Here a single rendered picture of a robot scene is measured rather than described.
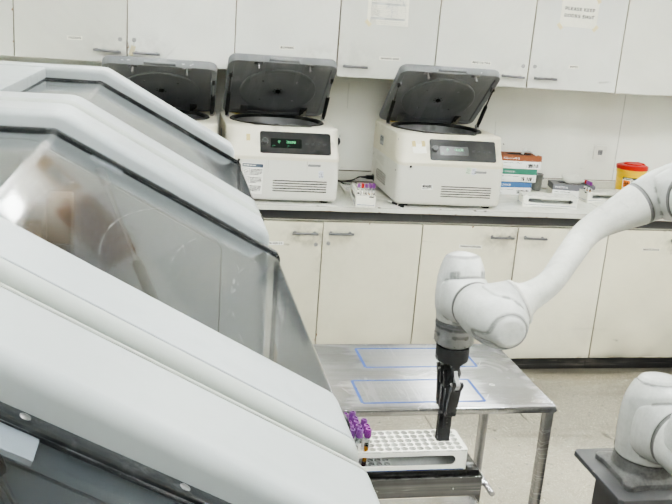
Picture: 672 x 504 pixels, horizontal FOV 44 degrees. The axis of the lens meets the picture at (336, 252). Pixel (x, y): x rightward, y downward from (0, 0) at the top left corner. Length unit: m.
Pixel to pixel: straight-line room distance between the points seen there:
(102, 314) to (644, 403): 1.75
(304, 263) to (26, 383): 3.67
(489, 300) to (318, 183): 2.50
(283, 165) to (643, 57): 2.06
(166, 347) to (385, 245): 3.60
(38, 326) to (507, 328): 1.20
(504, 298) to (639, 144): 3.75
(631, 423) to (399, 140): 2.34
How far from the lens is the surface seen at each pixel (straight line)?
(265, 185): 4.08
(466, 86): 4.48
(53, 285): 0.68
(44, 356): 0.56
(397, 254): 4.28
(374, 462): 1.96
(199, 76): 4.19
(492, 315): 1.67
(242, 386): 0.70
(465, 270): 1.81
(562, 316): 4.71
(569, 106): 5.14
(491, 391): 2.41
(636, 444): 2.28
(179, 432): 0.57
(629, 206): 1.99
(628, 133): 5.34
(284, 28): 4.29
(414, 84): 4.42
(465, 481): 2.01
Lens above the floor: 1.79
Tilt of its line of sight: 16 degrees down
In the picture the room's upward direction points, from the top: 4 degrees clockwise
